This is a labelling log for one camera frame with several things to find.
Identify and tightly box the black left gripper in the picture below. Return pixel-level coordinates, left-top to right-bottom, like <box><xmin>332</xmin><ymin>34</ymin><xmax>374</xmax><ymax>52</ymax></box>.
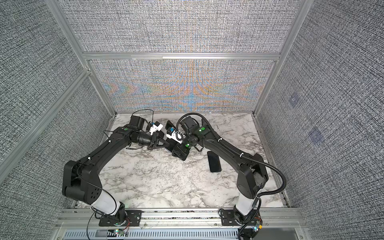
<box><xmin>135</xmin><ymin>132</ymin><xmax>170</xmax><ymax>151</ymax></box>

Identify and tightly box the large black phone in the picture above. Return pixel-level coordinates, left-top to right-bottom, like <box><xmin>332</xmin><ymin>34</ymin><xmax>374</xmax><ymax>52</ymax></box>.
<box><xmin>207</xmin><ymin>151</ymin><xmax>222</xmax><ymax>173</ymax></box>

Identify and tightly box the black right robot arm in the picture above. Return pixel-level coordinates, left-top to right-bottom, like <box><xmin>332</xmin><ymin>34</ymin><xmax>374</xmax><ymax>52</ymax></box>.
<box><xmin>172</xmin><ymin>114</ymin><xmax>269</xmax><ymax>225</ymax></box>

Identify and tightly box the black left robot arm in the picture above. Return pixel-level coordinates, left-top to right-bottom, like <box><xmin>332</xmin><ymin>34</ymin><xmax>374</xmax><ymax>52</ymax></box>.
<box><xmin>62</xmin><ymin>116</ymin><xmax>164</xmax><ymax>226</ymax></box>

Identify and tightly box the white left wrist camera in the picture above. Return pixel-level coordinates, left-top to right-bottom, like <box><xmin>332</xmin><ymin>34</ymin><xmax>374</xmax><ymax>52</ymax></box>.
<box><xmin>146</xmin><ymin>122</ymin><xmax>164</xmax><ymax>135</ymax></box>

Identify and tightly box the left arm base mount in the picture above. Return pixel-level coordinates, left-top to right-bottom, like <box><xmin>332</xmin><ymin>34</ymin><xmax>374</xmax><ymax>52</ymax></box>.
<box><xmin>99</xmin><ymin>210</ymin><xmax>143</xmax><ymax>227</ymax></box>

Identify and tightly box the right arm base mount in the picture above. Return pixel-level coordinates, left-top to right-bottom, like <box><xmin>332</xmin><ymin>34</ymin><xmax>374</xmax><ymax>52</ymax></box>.
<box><xmin>218</xmin><ymin>208</ymin><xmax>263</xmax><ymax>231</ymax></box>

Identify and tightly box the black corrugated cable conduit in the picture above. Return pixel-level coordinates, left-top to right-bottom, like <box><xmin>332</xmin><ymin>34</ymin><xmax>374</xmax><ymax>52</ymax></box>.
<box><xmin>175</xmin><ymin>112</ymin><xmax>288</xmax><ymax>199</ymax></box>

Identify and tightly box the aluminium front rail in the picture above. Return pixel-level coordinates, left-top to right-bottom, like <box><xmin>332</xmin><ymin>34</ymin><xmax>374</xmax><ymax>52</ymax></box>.
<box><xmin>51</xmin><ymin>208</ymin><xmax>311</xmax><ymax>240</ymax></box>

